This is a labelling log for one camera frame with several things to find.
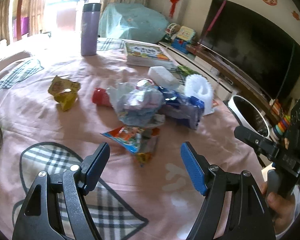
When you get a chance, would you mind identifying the green snack wrapper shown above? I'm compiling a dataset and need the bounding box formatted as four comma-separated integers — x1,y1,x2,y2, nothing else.
178,66,199,76

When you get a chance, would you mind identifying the blue plastic packaging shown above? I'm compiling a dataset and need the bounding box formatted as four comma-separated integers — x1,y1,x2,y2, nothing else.
158,86,205,130

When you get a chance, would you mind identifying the black flat television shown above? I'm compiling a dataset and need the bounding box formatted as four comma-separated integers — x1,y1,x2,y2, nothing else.
200,0,300,100

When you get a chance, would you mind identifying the yellow snack wrapper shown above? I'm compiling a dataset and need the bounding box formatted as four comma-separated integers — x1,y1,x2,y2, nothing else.
48,75,81,112

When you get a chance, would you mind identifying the white tv cabinet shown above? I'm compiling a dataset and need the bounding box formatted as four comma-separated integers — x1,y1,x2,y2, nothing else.
158,42,241,100

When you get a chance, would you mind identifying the white tissue pack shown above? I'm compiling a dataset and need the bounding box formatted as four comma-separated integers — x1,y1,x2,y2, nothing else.
148,66,180,90

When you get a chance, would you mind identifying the red cylindrical can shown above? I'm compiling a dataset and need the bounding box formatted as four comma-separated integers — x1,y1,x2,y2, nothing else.
92,88,112,107

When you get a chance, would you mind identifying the rainbow stacking ring toy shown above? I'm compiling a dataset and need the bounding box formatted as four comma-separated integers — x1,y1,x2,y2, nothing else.
271,115,290,140

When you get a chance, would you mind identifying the white round trash bin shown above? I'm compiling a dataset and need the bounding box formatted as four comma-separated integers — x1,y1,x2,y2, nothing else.
228,95,270,139

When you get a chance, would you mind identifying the pink tablecloth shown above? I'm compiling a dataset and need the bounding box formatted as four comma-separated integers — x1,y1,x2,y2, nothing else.
0,37,266,240

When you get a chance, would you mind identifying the orange blue snack wrapper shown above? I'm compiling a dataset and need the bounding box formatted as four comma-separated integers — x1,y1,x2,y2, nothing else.
102,126,160,166

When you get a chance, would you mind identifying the teal covered furniture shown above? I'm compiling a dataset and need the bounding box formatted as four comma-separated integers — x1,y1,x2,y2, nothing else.
98,3,169,43

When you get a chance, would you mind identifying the purple thermos bottle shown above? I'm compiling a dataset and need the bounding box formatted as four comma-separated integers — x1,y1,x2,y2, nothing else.
81,3,101,56

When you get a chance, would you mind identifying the children's picture book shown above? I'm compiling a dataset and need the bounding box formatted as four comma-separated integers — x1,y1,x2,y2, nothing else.
123,42,175,69

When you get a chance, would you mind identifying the person's right hand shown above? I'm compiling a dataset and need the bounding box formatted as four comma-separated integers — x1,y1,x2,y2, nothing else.
266,192,295,235

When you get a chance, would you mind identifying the white tissue pile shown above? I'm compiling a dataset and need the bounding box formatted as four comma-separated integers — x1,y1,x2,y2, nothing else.
106,82,165,128

